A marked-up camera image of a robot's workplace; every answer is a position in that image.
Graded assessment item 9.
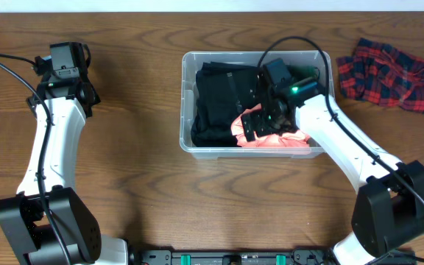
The dark green cloth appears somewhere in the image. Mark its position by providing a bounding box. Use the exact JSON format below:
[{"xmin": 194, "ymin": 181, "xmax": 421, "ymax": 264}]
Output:
[{"xmin": 287, "ymin": 66, "xmax": 320, "ymax": 82}]

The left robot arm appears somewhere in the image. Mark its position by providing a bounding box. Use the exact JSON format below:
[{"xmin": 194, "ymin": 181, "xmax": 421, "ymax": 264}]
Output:
[{"xmin": 0, "ymin": 42, "xmax": 129, "ymax": 264}]

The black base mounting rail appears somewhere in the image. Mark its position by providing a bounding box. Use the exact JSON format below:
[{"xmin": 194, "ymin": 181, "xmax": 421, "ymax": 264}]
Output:
[{"xmin": 129, "ymin": 248, "xmax": 339, "ymax": 265}]

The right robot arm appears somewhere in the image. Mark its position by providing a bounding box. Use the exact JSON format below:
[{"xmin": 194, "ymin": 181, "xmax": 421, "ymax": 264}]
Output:
[{"xmin": 241, "ymin": 59, "xmax": 424, "ymax": 264}]

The large black garment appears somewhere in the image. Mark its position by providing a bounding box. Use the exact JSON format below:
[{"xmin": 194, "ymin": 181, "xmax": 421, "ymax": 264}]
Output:
[{"xmin": 191, "ymin": 106, "xmax": 238, "ymax": 147}]

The red plaid flannel shirt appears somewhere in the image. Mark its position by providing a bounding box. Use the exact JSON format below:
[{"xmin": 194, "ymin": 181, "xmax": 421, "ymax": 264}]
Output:
[{"xmin": 336, "ymin": 38, "xmax": 424, "ymax": 114}]

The clear plastic storage bin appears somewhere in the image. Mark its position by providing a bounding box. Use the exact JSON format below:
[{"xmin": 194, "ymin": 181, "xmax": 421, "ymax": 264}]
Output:
[{"xmin": 179, "ymin": 50, "xmax": 325, "ymax": 159}]

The pink garment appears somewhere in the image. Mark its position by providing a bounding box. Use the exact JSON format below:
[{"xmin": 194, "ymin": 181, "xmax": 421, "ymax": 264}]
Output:
[{"xmin": 230, "ymin": 115, "xmax": 311, "ymax": 148}]

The black cloth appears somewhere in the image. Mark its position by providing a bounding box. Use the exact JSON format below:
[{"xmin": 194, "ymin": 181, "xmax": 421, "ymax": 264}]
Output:
[{"xmin": 196, "ymin": 62, "xmax": 258, "ymax": 119}]

